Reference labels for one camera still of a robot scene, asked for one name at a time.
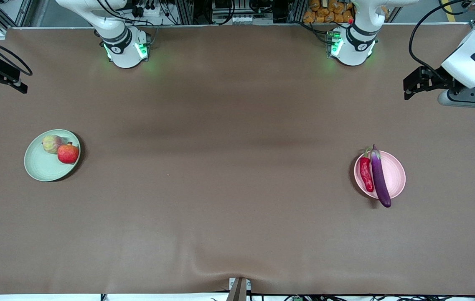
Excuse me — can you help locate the yellow-pink peach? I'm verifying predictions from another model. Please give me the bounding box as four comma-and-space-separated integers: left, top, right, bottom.
42, 135, 64, 154

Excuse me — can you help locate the red round fruit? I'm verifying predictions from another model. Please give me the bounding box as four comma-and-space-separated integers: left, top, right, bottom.
57, 142, 80, 164

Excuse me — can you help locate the red chili pepper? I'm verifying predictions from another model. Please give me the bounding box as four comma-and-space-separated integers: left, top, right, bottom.
359, 147, 375, 193

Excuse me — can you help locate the long purple eggplant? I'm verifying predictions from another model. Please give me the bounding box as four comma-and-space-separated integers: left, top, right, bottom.
369, 144, 392, 208

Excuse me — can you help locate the pale green round plate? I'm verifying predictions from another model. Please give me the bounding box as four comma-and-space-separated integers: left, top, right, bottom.
24, 129, 81, 182

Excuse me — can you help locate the pink round plate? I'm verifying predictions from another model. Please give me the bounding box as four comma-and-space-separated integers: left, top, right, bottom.
354, 150, 406, 199

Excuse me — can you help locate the bag of orange snacks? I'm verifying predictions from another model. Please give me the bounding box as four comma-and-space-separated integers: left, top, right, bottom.
303, 0, 354, 24

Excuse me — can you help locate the white power strip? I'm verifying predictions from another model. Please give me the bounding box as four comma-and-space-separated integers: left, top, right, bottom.
130, 0, 168, 18

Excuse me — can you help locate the white terminal strip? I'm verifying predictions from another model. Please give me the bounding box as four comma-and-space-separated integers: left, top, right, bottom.
230, 15, 274, 25

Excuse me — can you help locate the brown table cloth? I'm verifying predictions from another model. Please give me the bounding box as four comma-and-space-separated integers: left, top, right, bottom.
0, 24, 475, 295

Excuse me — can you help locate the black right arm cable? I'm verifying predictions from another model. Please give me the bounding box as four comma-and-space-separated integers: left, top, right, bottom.
0, 33, 33, 77

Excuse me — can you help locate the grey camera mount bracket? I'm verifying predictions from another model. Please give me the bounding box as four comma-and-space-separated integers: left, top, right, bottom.
226, 277, 251, 301

